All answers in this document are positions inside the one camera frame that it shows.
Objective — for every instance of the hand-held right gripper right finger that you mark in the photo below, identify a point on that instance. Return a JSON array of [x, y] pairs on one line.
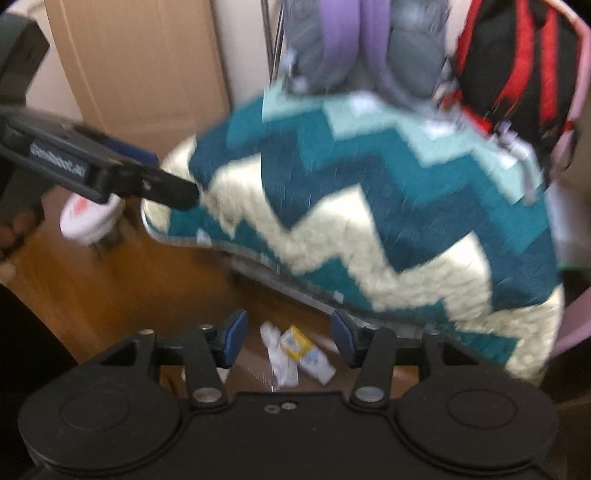
[[344, 339]]

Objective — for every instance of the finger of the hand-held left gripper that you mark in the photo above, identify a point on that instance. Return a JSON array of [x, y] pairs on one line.
[[166, 187], [134, 150]]

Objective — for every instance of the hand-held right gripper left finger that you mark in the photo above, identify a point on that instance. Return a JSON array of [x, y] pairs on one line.
[[235, 337]]

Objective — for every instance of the yellow white wrapper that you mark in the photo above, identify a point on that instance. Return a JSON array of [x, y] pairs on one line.
[[302, 350]]

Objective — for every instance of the person's left hand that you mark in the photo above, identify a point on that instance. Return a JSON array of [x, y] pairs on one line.
[[14, 235]]

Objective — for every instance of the beige wooden door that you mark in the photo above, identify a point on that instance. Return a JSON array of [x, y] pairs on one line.
[[138, 69]]

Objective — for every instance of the teal white zigzag blanket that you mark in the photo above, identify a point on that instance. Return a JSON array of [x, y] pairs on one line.
[[369, 221]]

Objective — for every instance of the pink chair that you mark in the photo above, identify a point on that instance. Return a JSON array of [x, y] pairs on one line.
[[575, 339]]

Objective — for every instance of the purple grey backpack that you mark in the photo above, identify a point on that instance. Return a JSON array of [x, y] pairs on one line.
[[364, 41]]

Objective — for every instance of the red black backpack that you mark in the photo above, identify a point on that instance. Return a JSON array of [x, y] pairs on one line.
[[512, 69]]

